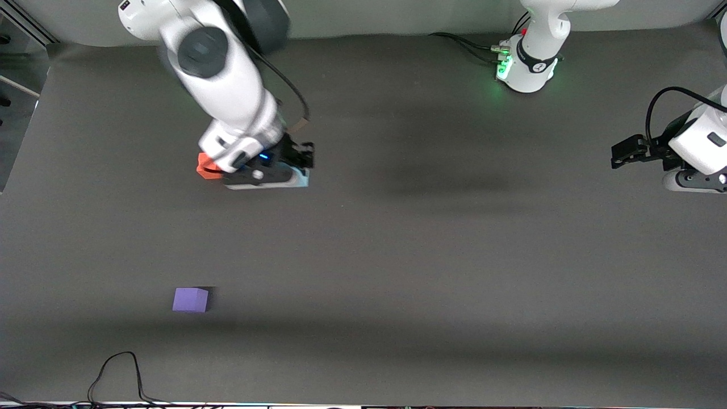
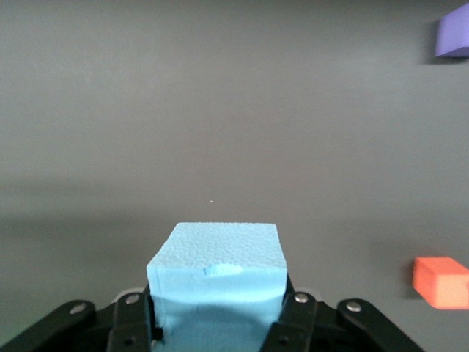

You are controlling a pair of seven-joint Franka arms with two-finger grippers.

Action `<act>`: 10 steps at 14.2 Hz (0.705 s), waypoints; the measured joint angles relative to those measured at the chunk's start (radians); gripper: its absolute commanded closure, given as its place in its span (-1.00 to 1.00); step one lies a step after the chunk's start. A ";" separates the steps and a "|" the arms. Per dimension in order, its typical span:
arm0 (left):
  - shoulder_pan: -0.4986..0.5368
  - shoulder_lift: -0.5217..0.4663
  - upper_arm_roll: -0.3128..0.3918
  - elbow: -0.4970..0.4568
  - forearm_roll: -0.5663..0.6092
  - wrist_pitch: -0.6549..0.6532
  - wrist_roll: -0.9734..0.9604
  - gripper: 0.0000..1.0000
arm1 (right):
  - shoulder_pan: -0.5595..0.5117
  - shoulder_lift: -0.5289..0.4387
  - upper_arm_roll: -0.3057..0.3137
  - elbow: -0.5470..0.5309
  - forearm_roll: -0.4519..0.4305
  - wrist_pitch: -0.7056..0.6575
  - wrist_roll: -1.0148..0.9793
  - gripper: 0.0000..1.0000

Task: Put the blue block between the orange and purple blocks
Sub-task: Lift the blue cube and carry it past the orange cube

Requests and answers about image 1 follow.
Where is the purple foam block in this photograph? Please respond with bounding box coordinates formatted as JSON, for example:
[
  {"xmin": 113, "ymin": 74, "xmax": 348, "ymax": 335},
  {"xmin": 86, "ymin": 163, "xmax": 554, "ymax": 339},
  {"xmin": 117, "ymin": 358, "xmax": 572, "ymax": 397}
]
[{"xmin": 172, "ymin": 287, "xmax": 210, "ymax": 313}]

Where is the orange foam block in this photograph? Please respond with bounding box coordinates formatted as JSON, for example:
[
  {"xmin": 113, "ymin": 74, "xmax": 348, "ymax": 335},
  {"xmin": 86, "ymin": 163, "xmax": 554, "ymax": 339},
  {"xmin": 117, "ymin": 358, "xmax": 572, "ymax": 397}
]
[{"xmin": 196, "ymin": 152, "xmax": 224, "ymax": 181}]

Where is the thin black looped cable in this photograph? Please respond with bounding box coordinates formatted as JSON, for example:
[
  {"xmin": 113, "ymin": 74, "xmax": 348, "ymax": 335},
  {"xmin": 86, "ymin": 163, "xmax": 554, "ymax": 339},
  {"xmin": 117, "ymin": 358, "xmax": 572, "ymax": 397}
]
[{"xmin": 87, "ymin": 351, "xmax": 171, "ymax": 407}]

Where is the black left arm base cable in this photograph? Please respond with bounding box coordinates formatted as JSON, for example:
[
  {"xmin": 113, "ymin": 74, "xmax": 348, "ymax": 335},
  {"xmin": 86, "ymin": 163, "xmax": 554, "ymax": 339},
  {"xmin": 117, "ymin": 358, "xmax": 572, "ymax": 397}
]
[{"xmin": 428, "ymin": 32, "xmax": 507, "ymax": 59}]

